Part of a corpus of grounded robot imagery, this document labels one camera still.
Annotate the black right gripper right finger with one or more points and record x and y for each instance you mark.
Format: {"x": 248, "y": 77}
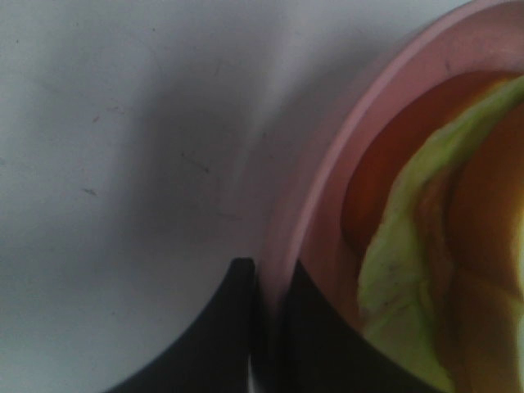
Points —
{"x": 309, "y": 348}

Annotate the white bread sandwich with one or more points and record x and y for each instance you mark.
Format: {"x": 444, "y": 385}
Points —
{"x": 434, "y": 211}

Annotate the pink round plate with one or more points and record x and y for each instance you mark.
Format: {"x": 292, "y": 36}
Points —
{"x": 306, "y": 225}

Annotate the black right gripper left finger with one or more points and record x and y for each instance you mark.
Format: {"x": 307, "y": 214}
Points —
{"x": 212, "y": 354}

